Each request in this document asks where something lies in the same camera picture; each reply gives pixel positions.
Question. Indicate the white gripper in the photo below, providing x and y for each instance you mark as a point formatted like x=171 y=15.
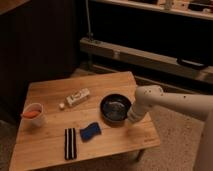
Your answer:
x=136 y=113

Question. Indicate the black ceramic bowl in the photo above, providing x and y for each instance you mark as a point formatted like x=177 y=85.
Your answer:
x=114 y=108

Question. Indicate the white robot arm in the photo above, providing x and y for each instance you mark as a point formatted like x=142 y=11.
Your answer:
x=193 y=105

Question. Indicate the blue sponge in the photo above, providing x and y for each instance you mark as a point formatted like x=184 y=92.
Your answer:
x=90 y=131

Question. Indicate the white plastic bottle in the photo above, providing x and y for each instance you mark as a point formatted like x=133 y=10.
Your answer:
x=75 y=98

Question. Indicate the black white striped cloth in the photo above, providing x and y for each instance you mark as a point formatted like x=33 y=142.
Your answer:
x=70 y=148

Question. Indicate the wooden table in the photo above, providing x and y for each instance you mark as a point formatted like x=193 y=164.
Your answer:
x=44 y=147

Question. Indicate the metal pole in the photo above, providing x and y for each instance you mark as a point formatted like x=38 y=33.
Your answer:
x=90 y=34

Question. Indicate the white cup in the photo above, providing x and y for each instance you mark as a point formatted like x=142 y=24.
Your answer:
x=37 y=121

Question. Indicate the orange carrot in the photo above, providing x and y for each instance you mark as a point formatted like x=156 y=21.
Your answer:
x=30 y=114

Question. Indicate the grey metal rail bench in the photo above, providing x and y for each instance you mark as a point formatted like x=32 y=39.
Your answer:
x=145 y=59

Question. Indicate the black handle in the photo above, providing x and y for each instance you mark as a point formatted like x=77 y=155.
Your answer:
x=193 y=65

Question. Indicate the wooden wall shelf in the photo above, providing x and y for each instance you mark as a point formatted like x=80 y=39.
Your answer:
x=156 y=8

